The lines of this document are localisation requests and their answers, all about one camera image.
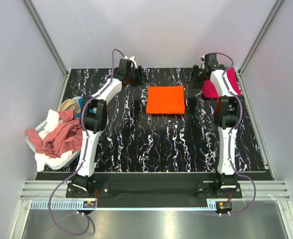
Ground orange t shirt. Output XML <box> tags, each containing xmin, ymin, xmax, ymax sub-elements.
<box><xmin>146</xmin><ymin>86</ymin><xmax>186</xmax><ymax>115</ymax></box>

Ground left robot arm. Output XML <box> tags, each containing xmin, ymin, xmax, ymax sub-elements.
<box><xmin>66</xmin><ymin>56</ymin><xmax>147</xmax><ymax>198</ymax></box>

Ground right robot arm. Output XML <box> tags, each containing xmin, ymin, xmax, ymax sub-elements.
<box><xmin>188</xmin><ymin>52</ymin><xmax>244</xmax><ymax>198</ymax></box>

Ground folded magenta t shirt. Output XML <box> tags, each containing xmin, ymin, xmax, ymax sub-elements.
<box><xmin>202</xmin><ymin>68</ymin><xmax>242</xmax><ymax>99</ymax></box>

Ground blue t shirt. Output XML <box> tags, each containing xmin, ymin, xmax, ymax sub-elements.
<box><xmin>75</xmin><ymin>97</ymin><xmax>96</xmax><ymax>118</ymax></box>

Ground beige t shirt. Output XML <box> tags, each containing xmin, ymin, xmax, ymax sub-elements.
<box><xmin>56</xmin><ymin>99</ymin><xmax>81</xmax><ymax>114</ymax></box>

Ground dusty pink t shirt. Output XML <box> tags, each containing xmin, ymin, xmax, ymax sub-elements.
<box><xmin>25</xmin><ymin>110</ymin><xmax>82</xmax><ymax>158</ymax></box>

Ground white t shirt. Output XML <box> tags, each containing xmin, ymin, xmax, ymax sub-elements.
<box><xmin>34</xmin><ymin>110</ymin><xmax>75</xmax><ymax>172</ymax></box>

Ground white laundry basket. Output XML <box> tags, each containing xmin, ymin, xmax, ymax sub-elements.
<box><xmin>25</xmin><ymin>96</ymin><xmax>109</xmax><ymax>171</ymax></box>

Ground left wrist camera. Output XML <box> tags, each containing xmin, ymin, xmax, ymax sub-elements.
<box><xmin>126</xmin><ymin>56</ymin><xmax>137</xmax><ymax>70</ymax></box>

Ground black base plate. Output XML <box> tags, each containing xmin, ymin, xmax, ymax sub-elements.
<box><xmin>66</xmin><ymin>172</ymin><xmax>242</xmax><ymax>209</ymax></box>

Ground slotted cable duct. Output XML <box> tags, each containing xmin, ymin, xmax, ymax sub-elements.
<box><xmin>31</xmin><ymin>200</ymin><xmax>97</xmax><ymax>210</ymax></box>

